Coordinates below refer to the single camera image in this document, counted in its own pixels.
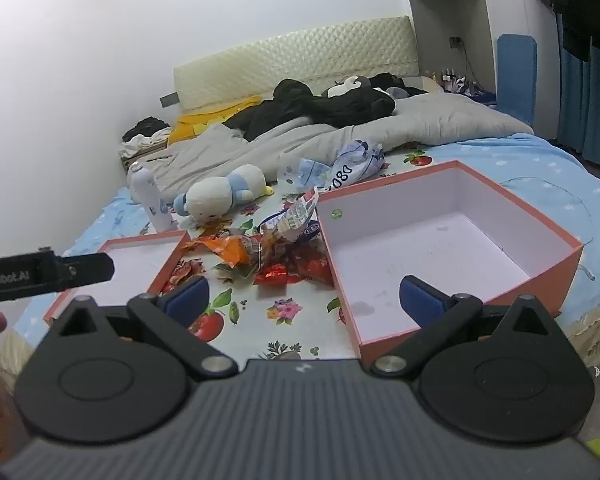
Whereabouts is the grey wall cabinet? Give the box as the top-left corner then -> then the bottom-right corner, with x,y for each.
400,0 -> 498,93

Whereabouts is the black clothing pile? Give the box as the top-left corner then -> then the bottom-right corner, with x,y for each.
225,72 -> 428,142

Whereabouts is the black and white clothes heap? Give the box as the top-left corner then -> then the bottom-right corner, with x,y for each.
120,116 -> 174,159

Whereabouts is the blue curtain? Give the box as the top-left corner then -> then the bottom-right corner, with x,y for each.
555,10 -> 600,176

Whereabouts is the blue white snack packet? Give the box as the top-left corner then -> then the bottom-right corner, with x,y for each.
257,187 -> 321,248

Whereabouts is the white spray bottle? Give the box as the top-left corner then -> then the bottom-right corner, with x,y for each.
127,161 -> 177,233

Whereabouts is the white blue penguin plush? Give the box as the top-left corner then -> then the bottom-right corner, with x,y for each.
172,164 -> 276,221

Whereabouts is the light blue bed sheet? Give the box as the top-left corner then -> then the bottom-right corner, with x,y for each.
20,132 -> 600,356

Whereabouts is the blue padded board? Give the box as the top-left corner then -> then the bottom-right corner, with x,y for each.
496,34 -> 537,128

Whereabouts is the floral fruit printed cloth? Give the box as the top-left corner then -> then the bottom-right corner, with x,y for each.
165,145 -> 436,361

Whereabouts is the pink box lid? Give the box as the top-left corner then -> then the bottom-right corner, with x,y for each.
44,231 -> 193,323

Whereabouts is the cream quilted headboard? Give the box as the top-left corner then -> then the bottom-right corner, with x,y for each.
173,16 -> 420,111

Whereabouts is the crumpled white blue plastic bag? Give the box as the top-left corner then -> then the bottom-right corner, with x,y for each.
277,140 -> 385,196

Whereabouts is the yellow cloth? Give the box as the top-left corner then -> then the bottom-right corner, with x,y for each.
167,95 -> 263,147

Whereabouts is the orange red snack packet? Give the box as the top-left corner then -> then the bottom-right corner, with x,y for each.
182,234 -> 261,271

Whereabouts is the grey duvet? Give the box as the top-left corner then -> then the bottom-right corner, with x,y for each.
150,94 -> 535,201

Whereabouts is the row of small bottles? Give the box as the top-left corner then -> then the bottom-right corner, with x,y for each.
432,67 -> 481,94

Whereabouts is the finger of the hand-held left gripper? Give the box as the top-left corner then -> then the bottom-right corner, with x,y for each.
55,252 -> 116,292

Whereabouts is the pink cardboard box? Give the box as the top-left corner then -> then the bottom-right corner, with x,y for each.
316,160 -> 584,361

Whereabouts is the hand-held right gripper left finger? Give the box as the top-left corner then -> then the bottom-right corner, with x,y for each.
47,276 -> 240,380

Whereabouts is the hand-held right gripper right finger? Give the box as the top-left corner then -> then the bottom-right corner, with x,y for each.
371,275 -> 563,378

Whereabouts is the black white plush toy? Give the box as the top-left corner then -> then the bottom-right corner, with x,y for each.
320,75 -> 376,98

